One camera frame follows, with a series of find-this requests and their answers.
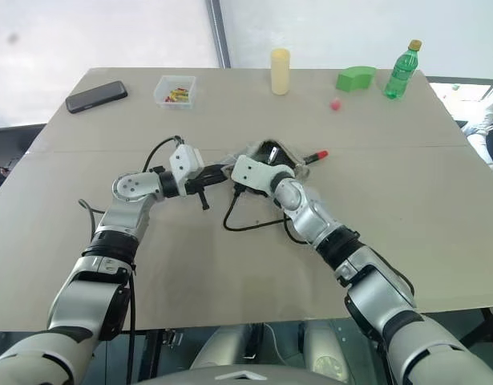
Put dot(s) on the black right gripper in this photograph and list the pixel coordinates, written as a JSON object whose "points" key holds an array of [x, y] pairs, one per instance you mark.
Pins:
{"points": [[256, 191]]}

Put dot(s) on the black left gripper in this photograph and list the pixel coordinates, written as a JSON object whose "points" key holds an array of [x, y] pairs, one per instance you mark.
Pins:
{"points": [[198, 181]]}

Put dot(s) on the grey plaid pouch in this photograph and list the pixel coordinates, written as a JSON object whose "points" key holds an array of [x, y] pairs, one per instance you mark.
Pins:
{"points": [[297, 168]]}

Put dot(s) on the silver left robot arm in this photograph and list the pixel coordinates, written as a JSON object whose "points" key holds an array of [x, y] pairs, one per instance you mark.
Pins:
{"points": [[122, 216]]}

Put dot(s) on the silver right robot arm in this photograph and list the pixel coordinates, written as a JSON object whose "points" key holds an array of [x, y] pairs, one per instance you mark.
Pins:
{"points": [[362, 272]]}

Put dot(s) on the silver-clipped marker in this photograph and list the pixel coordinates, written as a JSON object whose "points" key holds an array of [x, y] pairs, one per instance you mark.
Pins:
{"points": [[273, 154]]}

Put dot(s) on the black marker with red cap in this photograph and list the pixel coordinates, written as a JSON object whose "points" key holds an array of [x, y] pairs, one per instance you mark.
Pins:
{"points": [[316, 156]]}

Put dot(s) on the small colourful pieces pile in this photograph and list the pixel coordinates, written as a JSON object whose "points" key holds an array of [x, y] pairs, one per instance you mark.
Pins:
{"points": [[177, 96]]}

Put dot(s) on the clear plastic box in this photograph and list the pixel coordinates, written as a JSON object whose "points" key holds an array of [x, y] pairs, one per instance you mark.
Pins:
{"points": [[190, 86]]}

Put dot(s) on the small red ball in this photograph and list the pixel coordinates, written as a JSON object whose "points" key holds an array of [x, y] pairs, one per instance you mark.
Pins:
{"points": [[335, 105]]}

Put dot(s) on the cream cylinder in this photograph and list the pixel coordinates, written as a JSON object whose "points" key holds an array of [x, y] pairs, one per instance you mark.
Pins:
{"points": [[280, 72]]}

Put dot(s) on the black smartphone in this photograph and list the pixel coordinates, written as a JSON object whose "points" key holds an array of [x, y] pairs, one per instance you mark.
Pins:
{"points": [[96, 96]]}

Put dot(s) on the green curved block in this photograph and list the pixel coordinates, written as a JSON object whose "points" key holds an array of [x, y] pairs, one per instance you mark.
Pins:
{"points": [[352, 79]]}

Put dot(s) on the dark grey chest plate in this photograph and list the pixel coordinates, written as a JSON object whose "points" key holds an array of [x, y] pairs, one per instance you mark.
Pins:
{"points": [[238, 377]]}

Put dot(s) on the green plastic bottle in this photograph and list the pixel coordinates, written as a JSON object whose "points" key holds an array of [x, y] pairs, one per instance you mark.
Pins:
{"points": [[400, 72]]}

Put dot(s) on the person's white-clad leg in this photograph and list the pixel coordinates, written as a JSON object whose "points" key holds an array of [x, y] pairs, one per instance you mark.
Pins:
{"points": [[484, 120]]}

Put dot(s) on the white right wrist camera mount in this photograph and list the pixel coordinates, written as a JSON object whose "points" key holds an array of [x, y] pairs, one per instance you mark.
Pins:
{"points": [[252, 172]]}

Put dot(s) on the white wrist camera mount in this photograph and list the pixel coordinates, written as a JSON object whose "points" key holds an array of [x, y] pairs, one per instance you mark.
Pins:
{"points": [[183, 160], [252, 172]]}

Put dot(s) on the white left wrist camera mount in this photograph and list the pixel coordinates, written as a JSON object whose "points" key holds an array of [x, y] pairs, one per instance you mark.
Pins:
{"points": [[183, 160]]}

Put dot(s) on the silver metal bracket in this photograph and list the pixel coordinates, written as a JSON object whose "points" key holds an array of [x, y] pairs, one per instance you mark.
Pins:
{"points": [[173, 337]]}

